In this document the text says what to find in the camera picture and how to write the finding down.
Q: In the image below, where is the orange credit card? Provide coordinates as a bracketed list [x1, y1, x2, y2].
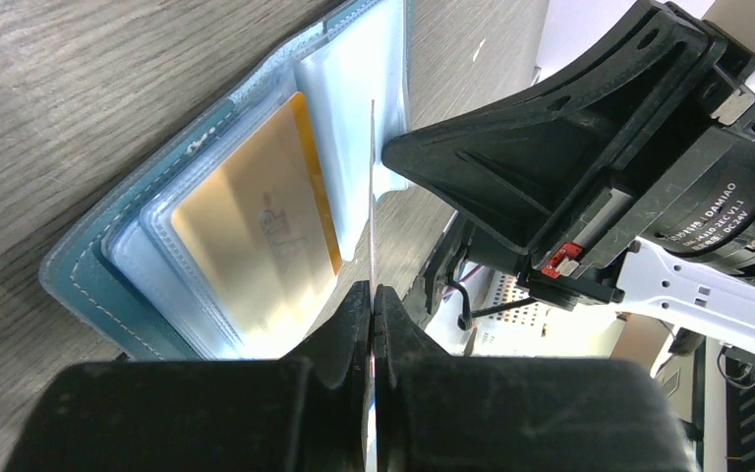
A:
[171, 92, 341, 340]

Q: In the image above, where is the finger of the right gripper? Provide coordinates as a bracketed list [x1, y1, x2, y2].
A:
[382, 1, 726, 255]

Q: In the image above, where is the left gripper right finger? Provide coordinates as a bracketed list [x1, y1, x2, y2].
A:
[375, 286, 698, 471]

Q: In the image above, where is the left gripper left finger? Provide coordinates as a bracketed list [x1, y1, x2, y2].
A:
[6, 281, 371, 471]

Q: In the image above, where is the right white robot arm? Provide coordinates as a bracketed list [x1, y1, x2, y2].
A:
[381, 1, 755, 364]

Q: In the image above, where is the blue card holder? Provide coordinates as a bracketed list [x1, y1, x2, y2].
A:
[39, 1, 412, 360]

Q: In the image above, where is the silver VIP credit card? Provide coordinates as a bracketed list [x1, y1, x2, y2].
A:
[365, 98, 378, 471]

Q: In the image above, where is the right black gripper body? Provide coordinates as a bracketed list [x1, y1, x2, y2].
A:
[435, 2, 755, 309]

